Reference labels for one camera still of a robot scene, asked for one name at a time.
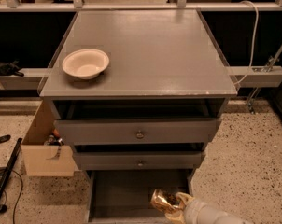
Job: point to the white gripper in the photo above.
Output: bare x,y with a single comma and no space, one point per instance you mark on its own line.
193,211

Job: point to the grey middle drawer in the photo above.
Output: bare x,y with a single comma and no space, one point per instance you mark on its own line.
138,160

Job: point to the grey drawer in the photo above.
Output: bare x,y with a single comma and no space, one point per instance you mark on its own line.
123,197
138,160
113,132

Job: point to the grey bottom drawer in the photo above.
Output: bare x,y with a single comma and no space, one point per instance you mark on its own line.
123,197

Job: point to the grey drawer cabinet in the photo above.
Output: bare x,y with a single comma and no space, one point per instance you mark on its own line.
163,66

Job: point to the grey top drawer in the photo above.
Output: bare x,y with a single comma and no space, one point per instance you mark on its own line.
113,132

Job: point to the items in cardboard box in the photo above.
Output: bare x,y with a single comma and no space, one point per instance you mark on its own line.
54,139

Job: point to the cardboard box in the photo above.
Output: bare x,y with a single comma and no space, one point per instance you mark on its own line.
39,158

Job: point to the white bowl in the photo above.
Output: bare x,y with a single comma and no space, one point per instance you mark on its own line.
85,63

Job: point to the black bar on floor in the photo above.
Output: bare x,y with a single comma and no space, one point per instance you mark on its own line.
8,169

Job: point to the black tool on floor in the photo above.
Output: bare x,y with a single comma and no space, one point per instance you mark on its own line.
4,138

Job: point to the black object on ledge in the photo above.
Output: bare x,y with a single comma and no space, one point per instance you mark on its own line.
10,68

